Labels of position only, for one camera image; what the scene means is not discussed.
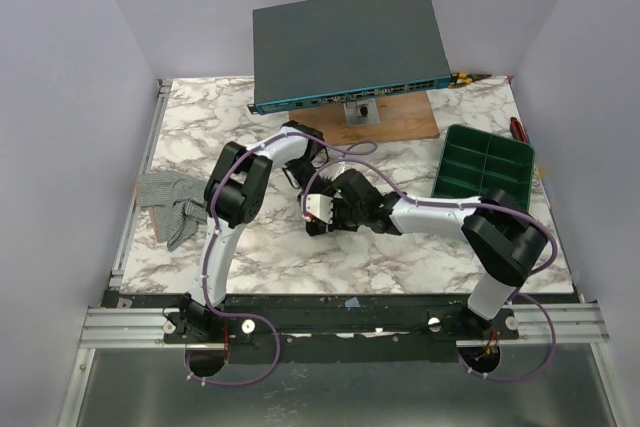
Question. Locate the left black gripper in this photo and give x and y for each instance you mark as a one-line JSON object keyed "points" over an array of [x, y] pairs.
{"points": [[326, 187]]}

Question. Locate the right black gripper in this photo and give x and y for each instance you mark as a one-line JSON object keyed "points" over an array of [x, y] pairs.
{"points": [[335, 212]]}

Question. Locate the black underwear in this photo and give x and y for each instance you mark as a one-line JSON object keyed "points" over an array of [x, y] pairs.
{"points": [[317, 227]]}

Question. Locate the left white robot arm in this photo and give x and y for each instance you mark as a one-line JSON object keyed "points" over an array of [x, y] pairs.
{"points": [[233, 197]]}

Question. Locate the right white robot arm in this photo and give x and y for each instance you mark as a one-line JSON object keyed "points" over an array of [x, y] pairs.
{"points": [[503, 237]]}

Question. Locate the grey striped underwear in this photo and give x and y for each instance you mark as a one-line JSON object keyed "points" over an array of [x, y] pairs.
{"points": [[176, 205]]}

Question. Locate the blue tape piece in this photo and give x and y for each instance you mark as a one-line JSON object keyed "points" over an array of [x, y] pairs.
{"points": [[352, 303]]}

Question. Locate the brown plywood board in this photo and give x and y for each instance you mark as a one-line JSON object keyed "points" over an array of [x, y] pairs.
{"points": [[402, 118]]}

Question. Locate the green divided plastic tray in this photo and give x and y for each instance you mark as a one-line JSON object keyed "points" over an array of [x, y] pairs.
{"points": [[474, 162]]}

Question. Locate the red black utility knife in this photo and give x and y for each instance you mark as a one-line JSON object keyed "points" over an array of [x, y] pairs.
{"points": [[517, 130]]}

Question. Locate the grey metal stand bracket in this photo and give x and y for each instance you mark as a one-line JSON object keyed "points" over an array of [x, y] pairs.
{"points": [[361, 113]]}

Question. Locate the black metal base rail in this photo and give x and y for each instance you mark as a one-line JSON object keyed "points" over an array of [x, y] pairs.
{"points": [[320, 329]]}

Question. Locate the grey network switch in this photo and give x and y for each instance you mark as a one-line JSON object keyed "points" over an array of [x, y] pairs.
{"points": [[316, 52]]}

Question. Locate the aluminium frame rail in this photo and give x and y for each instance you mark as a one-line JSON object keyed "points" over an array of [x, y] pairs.
{"points": [[84, 358]]}

